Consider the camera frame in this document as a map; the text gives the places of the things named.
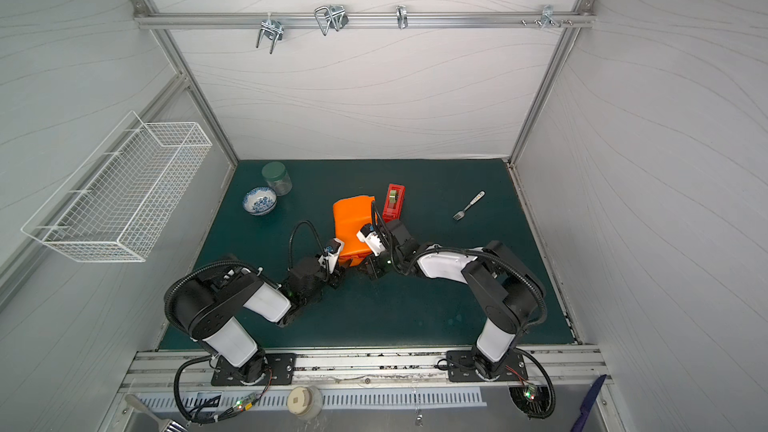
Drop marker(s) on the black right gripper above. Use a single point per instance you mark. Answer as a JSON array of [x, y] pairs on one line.
[[374, 261]]

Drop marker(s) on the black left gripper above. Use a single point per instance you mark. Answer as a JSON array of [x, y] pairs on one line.
[[337, 278]]

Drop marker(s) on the orange wrapping paper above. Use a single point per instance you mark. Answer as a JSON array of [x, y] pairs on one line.
[[350, 216]]

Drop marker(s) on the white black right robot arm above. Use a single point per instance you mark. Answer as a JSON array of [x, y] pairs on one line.
[[511, 297]]

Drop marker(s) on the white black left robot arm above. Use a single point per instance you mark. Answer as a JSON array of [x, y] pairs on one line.
[[205, 303]]

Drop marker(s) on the red tape dispenser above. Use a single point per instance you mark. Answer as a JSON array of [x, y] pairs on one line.
[[393, 212]]

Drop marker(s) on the blue white ceramic bowl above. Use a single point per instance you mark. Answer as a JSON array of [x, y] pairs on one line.
[[259, 201]]

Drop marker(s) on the green lidded glass jar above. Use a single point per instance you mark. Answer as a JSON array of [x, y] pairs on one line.
[[277, 177]]

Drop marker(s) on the round white puck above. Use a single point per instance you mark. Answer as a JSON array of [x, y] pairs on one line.
[[305, 402]]

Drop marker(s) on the metal u-bolt clamp middle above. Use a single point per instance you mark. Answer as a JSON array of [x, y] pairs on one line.
[[331, 17]]

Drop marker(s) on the metal u-bolt clamp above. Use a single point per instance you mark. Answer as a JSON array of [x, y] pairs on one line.
[[271, 31], [331, 17]]

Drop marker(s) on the metal u-bolt clamp left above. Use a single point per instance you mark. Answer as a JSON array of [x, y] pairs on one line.
[[271, 31]]

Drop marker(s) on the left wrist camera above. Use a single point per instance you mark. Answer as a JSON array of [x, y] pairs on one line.
[[330, 255]]

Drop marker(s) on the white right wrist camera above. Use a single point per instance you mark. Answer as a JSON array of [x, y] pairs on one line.
[[371, 237]]

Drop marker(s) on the fork with white handle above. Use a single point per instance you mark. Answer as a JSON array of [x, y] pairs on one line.
[[461, 213]]

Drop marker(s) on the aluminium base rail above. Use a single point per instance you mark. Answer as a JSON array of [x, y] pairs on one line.
[[371, 367]]

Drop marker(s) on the white wire basket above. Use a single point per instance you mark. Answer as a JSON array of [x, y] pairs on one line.
[[115, 205]]

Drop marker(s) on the blue handled tool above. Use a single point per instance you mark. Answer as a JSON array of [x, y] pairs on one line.
[[588, 403]]

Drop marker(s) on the metal ring clamp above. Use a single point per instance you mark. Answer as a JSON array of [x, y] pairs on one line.
[[401, 17]]

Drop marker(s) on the metal bracket clamp right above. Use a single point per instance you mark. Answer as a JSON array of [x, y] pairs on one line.
[[547, 20]]

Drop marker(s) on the aluminium cross rail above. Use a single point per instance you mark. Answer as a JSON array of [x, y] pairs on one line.
[[357, 20]]

